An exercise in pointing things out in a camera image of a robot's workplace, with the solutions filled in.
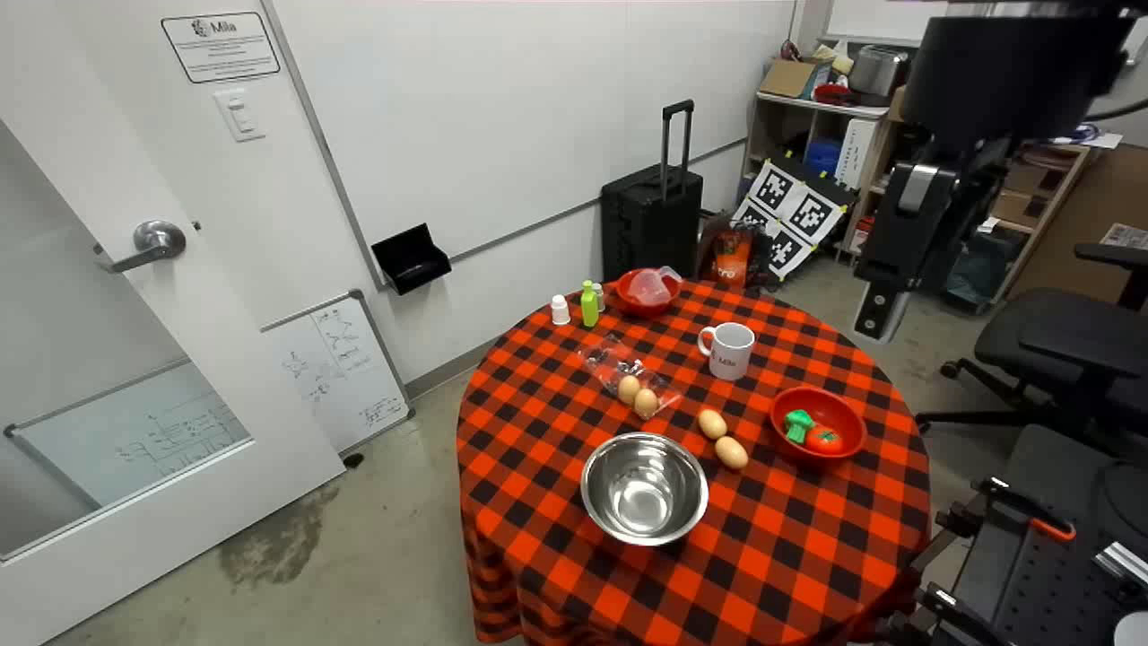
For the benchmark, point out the green toy broccoli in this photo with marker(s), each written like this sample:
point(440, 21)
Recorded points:
point(796, 424)

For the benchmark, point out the red bowl with plastic wrap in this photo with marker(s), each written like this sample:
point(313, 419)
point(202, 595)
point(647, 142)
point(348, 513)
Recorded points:
point(643, 293)

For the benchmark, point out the stainless steel mixing bowl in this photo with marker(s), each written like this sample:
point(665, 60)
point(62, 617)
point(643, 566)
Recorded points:
point(643, 491)

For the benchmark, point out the small white bottle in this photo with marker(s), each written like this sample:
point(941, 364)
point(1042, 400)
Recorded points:
point(562, 312)

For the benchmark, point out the clear plastic bag with potatoes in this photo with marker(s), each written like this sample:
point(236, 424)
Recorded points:
point(624, 376)

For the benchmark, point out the black rolling suitcase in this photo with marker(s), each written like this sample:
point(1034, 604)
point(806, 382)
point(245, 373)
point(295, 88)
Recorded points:
point(649, 216)

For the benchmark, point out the white ceramic mug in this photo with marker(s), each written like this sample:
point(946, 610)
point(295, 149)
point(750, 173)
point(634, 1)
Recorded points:
point(727, 349)

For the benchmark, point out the tan toy potato upper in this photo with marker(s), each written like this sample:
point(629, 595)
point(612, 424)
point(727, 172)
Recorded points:
point(710, 424)

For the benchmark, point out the tan toy potato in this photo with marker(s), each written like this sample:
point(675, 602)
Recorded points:
point(730, 454)
point(710, 424)

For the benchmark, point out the tan toy potato lower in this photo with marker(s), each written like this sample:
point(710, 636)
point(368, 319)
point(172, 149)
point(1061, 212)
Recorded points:
point(730, 454)

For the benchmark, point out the fiducial marker board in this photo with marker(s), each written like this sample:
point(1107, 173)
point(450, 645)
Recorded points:
point(795, 212)

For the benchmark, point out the small whiteboard on floor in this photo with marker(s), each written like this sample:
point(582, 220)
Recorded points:
point(343, 373)

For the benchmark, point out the orange toy tomato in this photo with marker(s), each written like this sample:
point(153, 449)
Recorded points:
point(822, 438)

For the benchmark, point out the red black checkered tablecloth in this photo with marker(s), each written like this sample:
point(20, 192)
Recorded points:
point(792, 553)

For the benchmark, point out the wooden storage shelf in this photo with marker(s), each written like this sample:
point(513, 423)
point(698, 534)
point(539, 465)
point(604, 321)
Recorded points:
point(838, 117)

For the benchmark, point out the black office chair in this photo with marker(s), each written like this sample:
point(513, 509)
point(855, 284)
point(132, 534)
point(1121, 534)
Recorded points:
point(1064, 361)

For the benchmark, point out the black equipment cart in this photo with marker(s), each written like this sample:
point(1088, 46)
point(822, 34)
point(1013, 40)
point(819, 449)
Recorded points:
point(1056, 553)

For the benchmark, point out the white door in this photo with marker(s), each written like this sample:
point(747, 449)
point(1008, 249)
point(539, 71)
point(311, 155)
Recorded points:
point(146, 419)

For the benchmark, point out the black wall holder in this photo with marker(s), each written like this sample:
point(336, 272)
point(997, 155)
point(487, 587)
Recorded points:
point(410, 259)

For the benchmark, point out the white light switch plate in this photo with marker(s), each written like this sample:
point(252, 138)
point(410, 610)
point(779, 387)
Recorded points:
point(238, 117)

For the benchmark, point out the silver door handle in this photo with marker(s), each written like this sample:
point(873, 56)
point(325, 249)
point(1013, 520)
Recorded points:
point(153, 243)

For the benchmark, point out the white wall notice sign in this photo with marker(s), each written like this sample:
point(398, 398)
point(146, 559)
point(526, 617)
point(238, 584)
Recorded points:
point(216, 50)

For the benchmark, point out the black camera stand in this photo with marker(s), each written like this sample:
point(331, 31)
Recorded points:
point(984, 76)

